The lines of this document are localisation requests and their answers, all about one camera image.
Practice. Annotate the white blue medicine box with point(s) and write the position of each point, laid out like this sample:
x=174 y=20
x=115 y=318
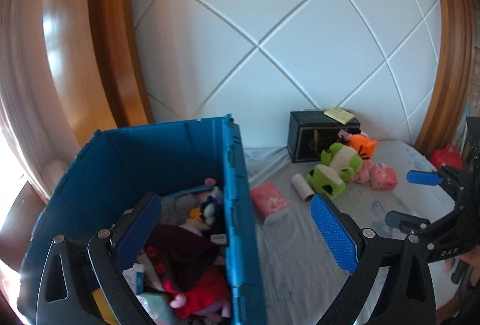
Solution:
x=135 y=278

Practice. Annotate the dark blue penguin plush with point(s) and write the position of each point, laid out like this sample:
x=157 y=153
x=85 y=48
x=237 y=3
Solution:
x=212 y=209

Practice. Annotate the black gift box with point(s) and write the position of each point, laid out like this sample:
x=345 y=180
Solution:
x=311 y=132

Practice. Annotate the yellow sticky note pad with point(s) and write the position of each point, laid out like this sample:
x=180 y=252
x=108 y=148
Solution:
x=339 y=115

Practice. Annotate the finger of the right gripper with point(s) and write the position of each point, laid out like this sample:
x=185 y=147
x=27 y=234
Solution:
x=429 y=178
x=407 y=224

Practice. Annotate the red plush in crate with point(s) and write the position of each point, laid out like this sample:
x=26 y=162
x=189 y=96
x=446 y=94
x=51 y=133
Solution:
x=210 y=295

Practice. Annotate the dark maroon cloth pouch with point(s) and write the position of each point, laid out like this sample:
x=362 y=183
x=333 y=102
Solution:
x=179 y=257

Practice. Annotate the pink floral tissue box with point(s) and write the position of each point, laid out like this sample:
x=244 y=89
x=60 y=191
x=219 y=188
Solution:
x=383 y=178

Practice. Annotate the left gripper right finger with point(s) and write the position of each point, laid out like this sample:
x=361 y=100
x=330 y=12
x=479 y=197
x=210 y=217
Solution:
x=407 y=295

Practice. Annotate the pink tissue pack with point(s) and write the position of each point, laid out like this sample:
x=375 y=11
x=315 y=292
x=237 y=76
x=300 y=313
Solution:
x=270 y=205

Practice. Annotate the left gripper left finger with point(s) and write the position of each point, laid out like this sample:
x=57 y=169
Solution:
x=82 y=280

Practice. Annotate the pink pig plush toy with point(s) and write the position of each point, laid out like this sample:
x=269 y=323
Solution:
x=363 y=175

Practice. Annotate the person's right hand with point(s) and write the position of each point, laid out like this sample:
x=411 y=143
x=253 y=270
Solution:
x=468 y=271

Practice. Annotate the green frog plush toy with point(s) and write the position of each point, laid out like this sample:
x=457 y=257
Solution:
x=338 y=165

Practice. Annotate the wooden headboard frame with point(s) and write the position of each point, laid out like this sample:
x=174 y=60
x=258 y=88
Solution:
x=94 y=61

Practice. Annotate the blue plastic storage crate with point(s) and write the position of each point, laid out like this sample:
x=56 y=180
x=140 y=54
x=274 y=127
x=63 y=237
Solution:
x=117 y=167

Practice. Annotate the cardboard paper roll tube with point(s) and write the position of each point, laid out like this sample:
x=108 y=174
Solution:
x=301 y=186

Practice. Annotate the orange plush toy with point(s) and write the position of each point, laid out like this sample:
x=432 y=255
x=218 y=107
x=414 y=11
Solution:
x=363 y=145

